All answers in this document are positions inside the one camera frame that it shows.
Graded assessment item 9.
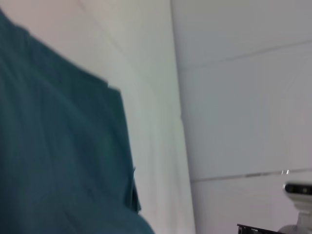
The white robot head mount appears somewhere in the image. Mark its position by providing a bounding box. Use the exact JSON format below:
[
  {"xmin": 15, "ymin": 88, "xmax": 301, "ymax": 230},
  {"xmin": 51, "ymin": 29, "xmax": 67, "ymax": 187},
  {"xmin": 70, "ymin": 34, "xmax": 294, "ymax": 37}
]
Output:
[{"xmin": 277, "ymin": 195, "xmax": 312, "ymax": 234}]

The silver depth camera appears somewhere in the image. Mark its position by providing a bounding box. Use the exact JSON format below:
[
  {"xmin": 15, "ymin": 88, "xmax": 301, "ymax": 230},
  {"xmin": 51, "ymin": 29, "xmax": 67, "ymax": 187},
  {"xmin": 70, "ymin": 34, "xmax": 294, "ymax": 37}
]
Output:
[{"xmin": 283, "ymin": 181, "xmax": 312, "ymax": 197}]

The teal t-shirt with beige print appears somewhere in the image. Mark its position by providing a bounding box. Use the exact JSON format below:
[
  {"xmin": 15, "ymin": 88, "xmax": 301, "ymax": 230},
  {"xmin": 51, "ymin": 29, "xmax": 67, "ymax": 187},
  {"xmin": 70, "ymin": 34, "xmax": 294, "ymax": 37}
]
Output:
[{"xmin": 0, "ymin": 8, "xmax": 156, "ymax": 234}]

